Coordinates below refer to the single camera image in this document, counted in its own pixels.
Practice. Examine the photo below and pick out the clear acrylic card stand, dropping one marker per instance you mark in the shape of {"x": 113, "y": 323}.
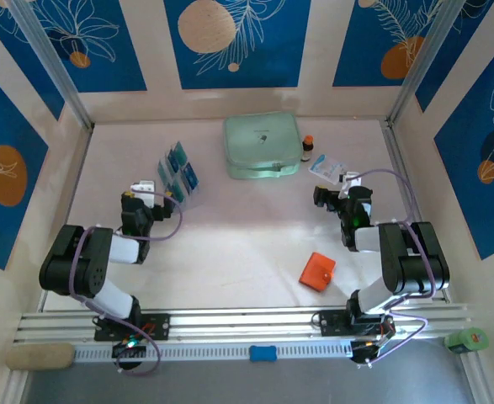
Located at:
{"x": 185, "y": 202}

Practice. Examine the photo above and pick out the teal credit card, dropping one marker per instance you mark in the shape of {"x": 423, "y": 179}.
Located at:
{"x": 163, "y": 169}
{"x": 176, "y": 187}

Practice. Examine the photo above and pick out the blue credit card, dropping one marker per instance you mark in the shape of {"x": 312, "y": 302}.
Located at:
{"x": 177, "y": 153}
{"x": 190, "y": 177}

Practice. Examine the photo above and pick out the orange card holder wallet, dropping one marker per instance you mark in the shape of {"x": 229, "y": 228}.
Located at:
{"x": 316, "y": 269}

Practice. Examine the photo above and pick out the mint green zip pouch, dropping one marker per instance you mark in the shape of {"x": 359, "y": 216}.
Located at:
{"x": 259, "y": 143}

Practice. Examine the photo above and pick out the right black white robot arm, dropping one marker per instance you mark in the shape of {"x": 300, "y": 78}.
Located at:
{"x": 415, "y": 261}

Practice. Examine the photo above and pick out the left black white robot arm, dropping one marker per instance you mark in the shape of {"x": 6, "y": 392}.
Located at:
{"x": 70, "y": 261}

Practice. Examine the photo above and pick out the clear plastic gauze packet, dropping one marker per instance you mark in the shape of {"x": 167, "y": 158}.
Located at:
{"x": 324, "y": 168}

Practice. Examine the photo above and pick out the brown bottle orange cap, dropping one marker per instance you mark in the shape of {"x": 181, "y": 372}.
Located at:
{"x": 307, "y": 151}

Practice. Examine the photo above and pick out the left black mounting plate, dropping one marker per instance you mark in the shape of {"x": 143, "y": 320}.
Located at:
{"x": 162, "y": 326}

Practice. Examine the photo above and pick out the black mounting plate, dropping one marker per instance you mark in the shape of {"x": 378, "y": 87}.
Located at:
{"x": 330, "y": 322}
{"x": 162, "y": 326}

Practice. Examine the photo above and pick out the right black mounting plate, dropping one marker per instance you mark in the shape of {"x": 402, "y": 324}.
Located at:
{"x": 330, "y": 322}

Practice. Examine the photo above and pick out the left black controller board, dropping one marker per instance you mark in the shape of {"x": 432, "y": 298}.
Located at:
{"x": 139, "y": 349}

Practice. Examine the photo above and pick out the black controller board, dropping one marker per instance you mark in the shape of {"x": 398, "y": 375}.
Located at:
{"x": 368, "y": 351}
{"x": 139, "y": 349}

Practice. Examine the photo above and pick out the right black controller board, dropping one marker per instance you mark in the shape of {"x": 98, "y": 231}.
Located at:
{"x": 368, "y": 351}

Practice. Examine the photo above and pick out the beige foam block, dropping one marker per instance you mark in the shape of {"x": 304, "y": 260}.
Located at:
{"x": 40, "y": 357}

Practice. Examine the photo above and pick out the blue bone-shaped clip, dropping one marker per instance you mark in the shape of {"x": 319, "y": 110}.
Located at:
{"x": 263, "y": 353}

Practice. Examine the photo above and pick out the green tape roll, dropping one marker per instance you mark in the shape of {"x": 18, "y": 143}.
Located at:
{"x": 467, "y": 340}

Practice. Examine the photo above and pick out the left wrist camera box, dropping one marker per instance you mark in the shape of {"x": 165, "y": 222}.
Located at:
{"x": 143, "y": 189}

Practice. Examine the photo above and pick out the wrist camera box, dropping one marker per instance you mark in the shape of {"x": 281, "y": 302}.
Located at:
{"x": 352, "y": 180}
{"x": 143, "y": 189}

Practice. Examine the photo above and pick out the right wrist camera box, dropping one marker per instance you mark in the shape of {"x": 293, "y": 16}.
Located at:
{"x": 352, "y": 180}

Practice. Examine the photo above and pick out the aluminium table side rail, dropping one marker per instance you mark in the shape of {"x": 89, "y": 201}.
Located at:
{"x": 397, "y": 155}

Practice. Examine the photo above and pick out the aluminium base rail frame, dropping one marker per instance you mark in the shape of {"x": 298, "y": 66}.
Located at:
{"x": 246, "y": 320}

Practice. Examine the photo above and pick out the left aluminium corner post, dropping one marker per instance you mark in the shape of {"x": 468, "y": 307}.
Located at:
{"x": 55, "y": 67}

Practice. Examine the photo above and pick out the aluminium corner post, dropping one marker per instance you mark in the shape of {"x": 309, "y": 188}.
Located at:
{"x": 422, "y": 63}
{"x": 55, "y": 67}

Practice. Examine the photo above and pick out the right aluminium corner post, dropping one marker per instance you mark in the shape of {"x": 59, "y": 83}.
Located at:
{"x": 422, "y": 63}

